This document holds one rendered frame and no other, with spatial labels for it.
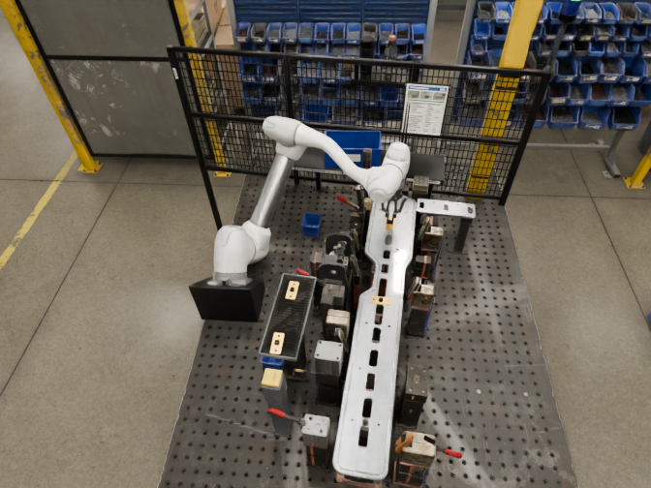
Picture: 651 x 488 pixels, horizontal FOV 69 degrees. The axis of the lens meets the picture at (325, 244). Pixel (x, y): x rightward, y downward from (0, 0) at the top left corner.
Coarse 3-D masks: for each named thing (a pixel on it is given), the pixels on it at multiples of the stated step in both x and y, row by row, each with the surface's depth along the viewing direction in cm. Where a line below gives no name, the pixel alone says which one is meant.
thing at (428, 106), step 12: (408, 84) 234; (420, 84) 233; (432, 84) 232; (444, 84) 231; (408, 96) 239; (420, 96) 238; (432, 96) 236; (444, 96) 235; (408, 108) 244; (420, 108) 243; (432, 108) 242; (444, 108) 240; (420, 120) 248; (432, 120) 247; (444, 120) 245; (408, 132) 254; (420, 132) 253; (432, 132) 252
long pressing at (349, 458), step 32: (384, 224) 231; (384, 320) 194; (352, 352) 184; (384, 352) 185; (352, 384) 176; (384, 384) 176; (352, 416) 168; (384, 416) 168; (352, 448) 161; (384, 448) 160
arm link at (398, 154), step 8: (392, 144) 197; (400, 144) 196; (392, 152) 195; (400, 152) 194; (408, 152) 196; (384, 160) 199; (392, 160) 196; (400, 160) 195; (408, 160) 198; (400, 168) 195; (408, 168) 203
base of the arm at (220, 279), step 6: (216, 276) 220; (222, 276) 218; (228, 276) 218; (234, 276) 218; (240, 276) 220; (246, 276) 225; (210, 282) 217; (216, 282) 217; (222, 282) 217; (228, 282) 215; (234, 282) 217; (240, 282) 218; (246, 282) 222
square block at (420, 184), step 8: (416, 176) 246; (424, 176) 245; (416, 184) 242; (424, 184) 241; (416, 192) 244; (424, 192) 243; (416, 200) 249; (416, 216) 261; (416, 224) 265; (416, 232) 266
